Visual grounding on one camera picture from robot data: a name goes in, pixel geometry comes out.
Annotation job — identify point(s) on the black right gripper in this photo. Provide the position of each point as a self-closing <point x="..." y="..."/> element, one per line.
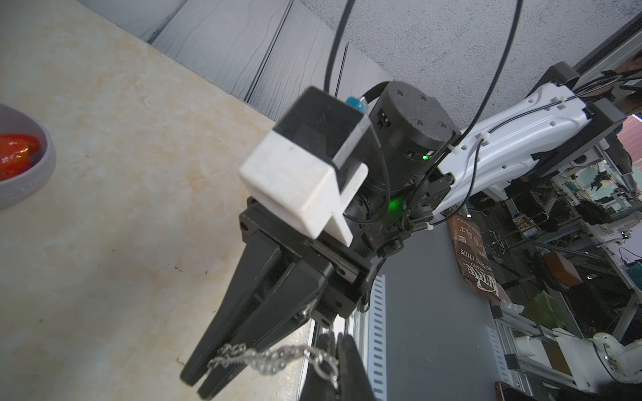
<point x="282" y="279"/>

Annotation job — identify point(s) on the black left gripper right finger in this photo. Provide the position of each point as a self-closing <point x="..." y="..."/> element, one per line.
<point x="354" y="384"/>

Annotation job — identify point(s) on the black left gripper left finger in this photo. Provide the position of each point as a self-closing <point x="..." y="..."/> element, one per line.
<point x="321" y="381"/>

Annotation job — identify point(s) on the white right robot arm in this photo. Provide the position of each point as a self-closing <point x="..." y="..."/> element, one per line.
<point x="423" y="170"/>

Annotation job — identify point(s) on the grey ceramic bowl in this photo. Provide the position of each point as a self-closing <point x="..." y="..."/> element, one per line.
<point x="25" y="185"/>

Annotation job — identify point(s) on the red yellow snack packet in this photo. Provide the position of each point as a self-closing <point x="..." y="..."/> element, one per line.
<point x="17" y="154"/>

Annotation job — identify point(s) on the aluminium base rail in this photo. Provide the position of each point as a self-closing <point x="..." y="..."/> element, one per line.
<point x="369" y="332"/>

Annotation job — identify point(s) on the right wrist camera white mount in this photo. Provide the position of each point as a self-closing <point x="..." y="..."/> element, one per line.
<point x="309" y="167"/>

